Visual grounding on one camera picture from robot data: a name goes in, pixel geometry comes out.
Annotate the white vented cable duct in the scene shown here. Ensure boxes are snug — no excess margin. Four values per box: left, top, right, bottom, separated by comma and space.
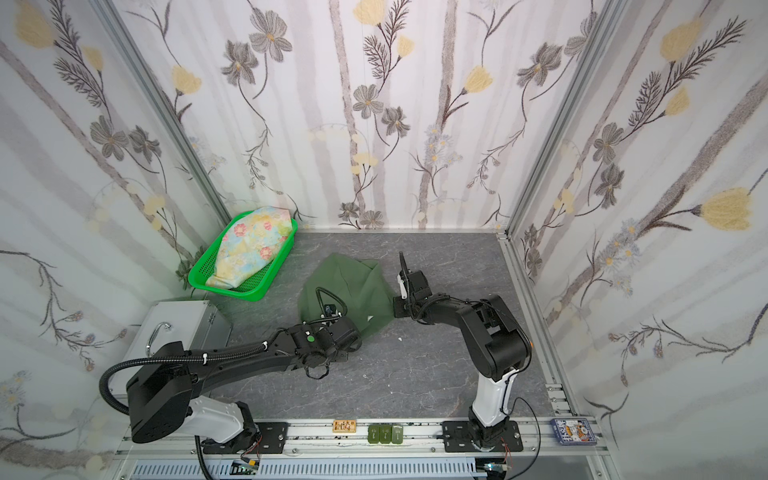
128, 458, 487, 480

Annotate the green tag block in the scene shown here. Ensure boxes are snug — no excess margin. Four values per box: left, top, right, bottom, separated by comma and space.
367, 423, 404, 445

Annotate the green skirt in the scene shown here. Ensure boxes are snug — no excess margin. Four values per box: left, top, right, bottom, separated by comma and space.
298, 253, 396, 339

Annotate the blue patterned card box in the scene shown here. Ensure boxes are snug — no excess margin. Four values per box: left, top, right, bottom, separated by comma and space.
550, 418, 597, 446

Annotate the small wooden tag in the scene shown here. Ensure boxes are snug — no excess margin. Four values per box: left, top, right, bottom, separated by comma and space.
332, 419, 357, 434

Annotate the silver aluminium case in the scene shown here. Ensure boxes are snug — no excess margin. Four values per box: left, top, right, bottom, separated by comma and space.
123, 300, 233, 361

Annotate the floral pastel skirt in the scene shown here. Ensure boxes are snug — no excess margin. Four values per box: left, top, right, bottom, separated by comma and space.
205, 207, 293, 290

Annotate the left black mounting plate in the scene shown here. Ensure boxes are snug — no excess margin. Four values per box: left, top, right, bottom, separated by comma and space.
256, 422, 290, 455

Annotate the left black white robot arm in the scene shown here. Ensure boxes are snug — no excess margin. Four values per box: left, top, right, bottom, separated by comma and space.
98, 312, 362, 444

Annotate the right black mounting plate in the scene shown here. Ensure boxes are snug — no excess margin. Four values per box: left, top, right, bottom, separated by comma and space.
441, 420, 524, 453

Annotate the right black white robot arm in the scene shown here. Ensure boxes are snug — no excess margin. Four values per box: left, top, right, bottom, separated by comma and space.
393, 252, 533, 450

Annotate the green plastic basket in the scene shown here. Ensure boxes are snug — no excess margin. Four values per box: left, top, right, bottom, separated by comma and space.
187, 207, 298, 302

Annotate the black mounting plate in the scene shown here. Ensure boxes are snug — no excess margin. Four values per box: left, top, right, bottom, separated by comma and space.
441, 420, 524, 453
256, 422, 290, 455

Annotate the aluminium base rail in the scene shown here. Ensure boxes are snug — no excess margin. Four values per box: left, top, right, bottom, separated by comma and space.
115, 415, 610, 460

